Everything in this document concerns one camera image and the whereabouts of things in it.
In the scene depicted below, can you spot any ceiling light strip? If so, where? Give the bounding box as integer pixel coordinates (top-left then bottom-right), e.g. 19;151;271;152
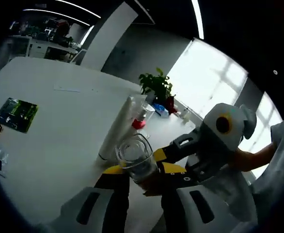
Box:
191;0;205;40

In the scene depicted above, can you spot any white office desk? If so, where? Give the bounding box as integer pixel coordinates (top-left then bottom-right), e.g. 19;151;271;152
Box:
8;35;79;61

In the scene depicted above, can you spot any dark red bag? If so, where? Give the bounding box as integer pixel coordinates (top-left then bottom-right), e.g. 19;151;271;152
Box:
165;95;179;115

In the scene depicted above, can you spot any blue white tissue pack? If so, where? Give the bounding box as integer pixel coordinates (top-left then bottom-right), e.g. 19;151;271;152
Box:
152;103;170;119

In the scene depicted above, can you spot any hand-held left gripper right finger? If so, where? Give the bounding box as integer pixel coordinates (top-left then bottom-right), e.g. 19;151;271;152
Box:
160;162;258;233

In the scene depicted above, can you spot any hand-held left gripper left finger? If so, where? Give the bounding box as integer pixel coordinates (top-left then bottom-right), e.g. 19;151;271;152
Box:
52;166;130;233

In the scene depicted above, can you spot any small white bottle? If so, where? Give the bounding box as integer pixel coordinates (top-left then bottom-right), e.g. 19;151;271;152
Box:
180;107;193;125

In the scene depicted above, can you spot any white background chair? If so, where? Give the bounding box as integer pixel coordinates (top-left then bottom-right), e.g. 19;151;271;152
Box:
70;48;87;66

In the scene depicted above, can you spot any white skincare bottle red collar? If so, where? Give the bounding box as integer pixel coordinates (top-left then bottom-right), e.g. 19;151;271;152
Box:
131;101;157;138

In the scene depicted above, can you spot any green black skincare sachet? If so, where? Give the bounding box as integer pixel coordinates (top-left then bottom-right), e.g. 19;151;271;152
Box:
0;97;39;134

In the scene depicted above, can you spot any small grey skincare sachet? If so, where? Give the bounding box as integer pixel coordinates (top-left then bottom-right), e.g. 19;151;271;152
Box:
0;142;10;178

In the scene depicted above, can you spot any white skincare tube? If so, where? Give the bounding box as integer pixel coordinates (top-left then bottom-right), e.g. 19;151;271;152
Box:
95;95;148;168

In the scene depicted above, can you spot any potted green plant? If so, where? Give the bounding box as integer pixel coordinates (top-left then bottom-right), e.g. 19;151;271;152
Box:
139;67;174;105

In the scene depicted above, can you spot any person's grey shirt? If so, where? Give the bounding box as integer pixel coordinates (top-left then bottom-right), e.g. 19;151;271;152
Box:
250;114;284;220

